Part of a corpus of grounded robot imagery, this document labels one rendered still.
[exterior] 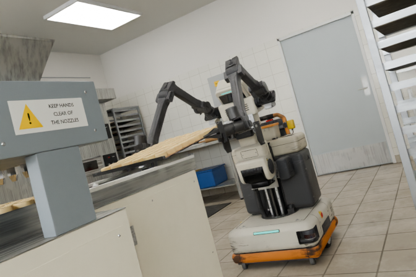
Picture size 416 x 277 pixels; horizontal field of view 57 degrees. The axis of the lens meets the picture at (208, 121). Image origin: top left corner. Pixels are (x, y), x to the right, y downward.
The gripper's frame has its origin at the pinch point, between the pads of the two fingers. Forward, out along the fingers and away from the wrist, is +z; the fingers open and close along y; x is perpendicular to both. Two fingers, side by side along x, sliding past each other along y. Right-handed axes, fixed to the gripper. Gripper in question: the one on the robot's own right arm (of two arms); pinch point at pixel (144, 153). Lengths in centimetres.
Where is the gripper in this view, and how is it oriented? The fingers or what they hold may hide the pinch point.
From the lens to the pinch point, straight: 203.0
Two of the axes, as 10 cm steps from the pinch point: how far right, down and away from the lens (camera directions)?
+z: 2.8, -0.6, -9.6
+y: -3.1, -9.5, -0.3
